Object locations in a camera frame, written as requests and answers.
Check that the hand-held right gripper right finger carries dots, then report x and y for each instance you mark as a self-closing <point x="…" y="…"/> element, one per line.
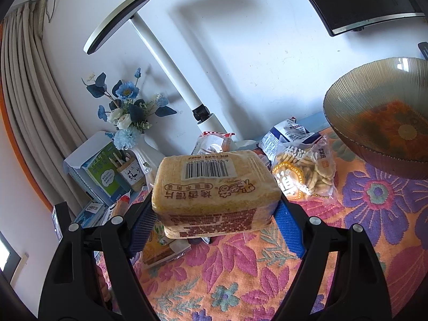
<point x="289" y="232"/>

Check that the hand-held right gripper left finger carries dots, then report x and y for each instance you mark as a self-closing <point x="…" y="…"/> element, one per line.
<point x="142" y="230"/>

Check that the toasted bread slice packet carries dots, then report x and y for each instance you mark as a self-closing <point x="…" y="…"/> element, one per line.
<point x="214" y="187"/>

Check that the ribbed glass bowl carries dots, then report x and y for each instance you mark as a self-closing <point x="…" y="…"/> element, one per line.
<point x="378" y="120"/>

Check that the yellow snack packet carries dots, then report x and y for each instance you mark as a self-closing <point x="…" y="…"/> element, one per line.
<point x="160" y="254"/>

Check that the orange capped glue bottle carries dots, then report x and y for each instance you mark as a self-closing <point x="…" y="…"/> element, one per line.
<point x="121" y="204"/>

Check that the paper pen holder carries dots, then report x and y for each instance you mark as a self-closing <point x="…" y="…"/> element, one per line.
<point x="132" y="175"/>

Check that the small blue white carton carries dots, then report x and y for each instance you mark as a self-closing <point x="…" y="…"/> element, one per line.
<point x="90" y="209"/>

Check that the clear biscuit stick bag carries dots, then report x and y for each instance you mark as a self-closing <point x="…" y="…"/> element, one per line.
<point x="307" y="170"/>

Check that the floral tablecloth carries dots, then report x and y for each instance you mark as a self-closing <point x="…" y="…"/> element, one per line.
<point x="234" y="274"/>

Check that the green white book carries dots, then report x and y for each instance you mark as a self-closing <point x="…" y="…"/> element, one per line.
<point x="100" y="174"/>

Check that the white vase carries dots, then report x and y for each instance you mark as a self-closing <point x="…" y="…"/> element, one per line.
<point x="143" y="155"/>

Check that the blue white cardboard box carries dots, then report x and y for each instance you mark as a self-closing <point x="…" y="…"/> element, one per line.
<point x="78" y="160"/>

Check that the blue white snack packet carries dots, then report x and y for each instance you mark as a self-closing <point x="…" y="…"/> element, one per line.
<point x="284" y="133"/>

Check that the clear bread packet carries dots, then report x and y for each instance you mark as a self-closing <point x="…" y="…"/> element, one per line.
<point x="212" y="142"/>

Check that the blue artificial flower bouquet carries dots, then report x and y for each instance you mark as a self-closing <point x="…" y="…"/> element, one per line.
<point x="125" y="90"/>

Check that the white desk lamp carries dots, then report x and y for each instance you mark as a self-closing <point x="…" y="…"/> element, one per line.
<point x="160" y="57"/>

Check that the beige curtain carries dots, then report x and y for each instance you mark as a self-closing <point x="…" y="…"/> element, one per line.
<point x="26" y="90"/>

